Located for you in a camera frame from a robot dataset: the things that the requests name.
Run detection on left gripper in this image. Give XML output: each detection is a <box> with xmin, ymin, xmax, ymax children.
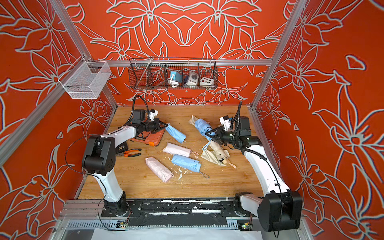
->
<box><xmin>140</xmin><ymin>119</ymin><xmax>168</xmax><ymax>134</ymax></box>

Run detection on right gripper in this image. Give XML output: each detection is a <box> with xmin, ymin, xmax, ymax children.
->
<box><xmin>205</xmin><ymin>127</ymin><xmax>241</xmax><ymax>147</ymax></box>

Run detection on blue umbrella back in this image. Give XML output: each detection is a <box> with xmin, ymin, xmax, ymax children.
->
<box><xmin>195</xmin><ymin>119</ymin><xmax>213</xmax><ymax>151</ymax></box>

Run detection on blue umbrella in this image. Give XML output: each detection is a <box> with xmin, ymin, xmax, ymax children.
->
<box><xmin>171</xmin><ymin>155</ymin><xmax>210</xmax><ymax>179</ymax></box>
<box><xmin>195</xmin><ymin>119</ymin><xmax>213</xmax><ymax>151</ymax></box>

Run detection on beige umbrella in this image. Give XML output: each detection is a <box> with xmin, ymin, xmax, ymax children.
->
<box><xmin>189</xmin><ymin>116</ymin><xmax>198</xmax><ymax>127</ymax></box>
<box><xmin>210</xmin><ymin>141</ymin><xmax>237</xmax><ymax>169</ymax></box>

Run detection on blue umbrella sleeve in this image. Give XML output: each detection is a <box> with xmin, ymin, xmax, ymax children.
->
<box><xmin>166</xmin><ymin>123</ymin><xmax>187</xmax><ymax>144</ymax></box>

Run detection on pink umbrella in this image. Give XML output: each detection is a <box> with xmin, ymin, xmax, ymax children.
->
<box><xmin>163</xmin><ymin>143</ymin><xmax>199</xmax><ymax>158</ymax></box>
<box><xmin>145</xmin><ymin>157</ymin><xmax>174</xmax><ymax>183</ymax></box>

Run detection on blue umbrella front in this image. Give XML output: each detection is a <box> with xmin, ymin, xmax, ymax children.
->
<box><xmin>171</xmin><ymin>155</ymin><xmax>210</xmax><ymax>179</ymax></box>

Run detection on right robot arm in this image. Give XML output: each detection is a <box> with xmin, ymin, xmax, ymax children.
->
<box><xmin>202</xmin><ymin>106</ymin><xmax>303</xmax><ymax>233</ymax></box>

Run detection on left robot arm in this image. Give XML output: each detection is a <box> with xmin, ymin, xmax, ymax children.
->
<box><xmin>82</xmin><ymin>95</ymin><xmax>168</xmax><ymax>217</ymax></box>

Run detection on orange plastic tool case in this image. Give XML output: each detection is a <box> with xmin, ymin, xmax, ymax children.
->
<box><xmin>130</xmin><ymin>119</ymin><xmax>166</xmax><ymax>147</ymax></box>

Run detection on orange black pliers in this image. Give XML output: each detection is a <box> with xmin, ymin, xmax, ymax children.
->
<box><xmin>116</xmin><ymin>149</ymin><xmax>142</xmax><ymax>158</ymax></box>

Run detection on blue white device in basket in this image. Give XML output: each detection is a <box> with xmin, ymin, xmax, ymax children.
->
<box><xmin>168</xmin><ymin>71</ymin><xmax>183</xmax><ymax>88</ymax></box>

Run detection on white round-dial device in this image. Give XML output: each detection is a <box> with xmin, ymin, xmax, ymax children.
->
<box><xmin>184</xmin><ymin>72</ymin><xmax>200</xmax><ymax>87</ymax></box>

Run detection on white box with dots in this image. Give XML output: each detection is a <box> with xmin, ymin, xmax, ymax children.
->
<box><xmin>200</xmin><ymin>77</ymin><xmax>214</xmax><ymax>87</ymax></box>

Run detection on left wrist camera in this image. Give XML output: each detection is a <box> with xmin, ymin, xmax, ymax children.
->
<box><xmin>149</xmin><ymin>109</ymin><xmax>159</xmax><ymax>122</ymax></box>

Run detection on black wire wall basket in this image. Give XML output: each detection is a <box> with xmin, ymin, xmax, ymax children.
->
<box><xmin>128</xmin><ymin>57</ymin><xmax>219</xmax><ymax>90</ymax></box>

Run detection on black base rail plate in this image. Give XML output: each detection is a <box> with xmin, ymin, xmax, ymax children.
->
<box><xmin>122</xmin><ymin>197</ymin><xmax>252</xmax><ymax>217</ymax></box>

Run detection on white mesh wall basket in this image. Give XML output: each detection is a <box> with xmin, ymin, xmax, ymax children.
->
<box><xmin>60</xmin><ymin>62</ymin><xmax>112</xmax><ymax>100</ymax></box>

